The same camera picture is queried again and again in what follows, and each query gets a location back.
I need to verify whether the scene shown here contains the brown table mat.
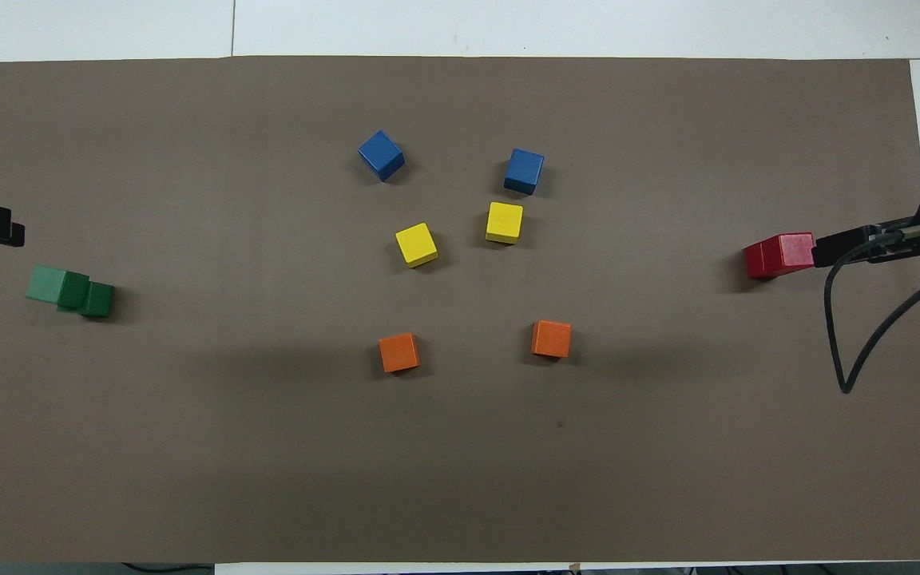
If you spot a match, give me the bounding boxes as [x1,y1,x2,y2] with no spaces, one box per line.
[0,55,920,565]

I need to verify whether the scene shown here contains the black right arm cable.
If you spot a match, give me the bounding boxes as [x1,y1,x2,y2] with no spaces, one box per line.
[824,228,920,395]

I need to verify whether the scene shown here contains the red wooden block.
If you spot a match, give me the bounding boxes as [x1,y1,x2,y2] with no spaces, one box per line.
[759,232,817,276]
[744,243,784,281]

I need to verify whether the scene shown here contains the yellow wooden block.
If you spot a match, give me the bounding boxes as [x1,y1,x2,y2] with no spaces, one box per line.
[485,201,525,245]
[395,222,439,268]

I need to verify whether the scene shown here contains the blue wooden block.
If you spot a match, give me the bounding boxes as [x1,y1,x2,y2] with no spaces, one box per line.
[503,148,545,196]
[358,129,406,183]

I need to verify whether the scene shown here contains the orange wooden block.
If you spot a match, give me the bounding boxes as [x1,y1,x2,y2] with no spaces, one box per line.
[531,319,573,359]
[379,332,420,374]

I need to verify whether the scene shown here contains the green wooden block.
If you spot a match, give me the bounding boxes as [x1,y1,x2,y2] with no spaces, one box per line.
[26,264,91,312]
[77,281,116,319]

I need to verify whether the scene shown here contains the black left base cable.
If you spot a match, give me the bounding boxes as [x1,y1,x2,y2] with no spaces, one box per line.
[120,562,215,575]

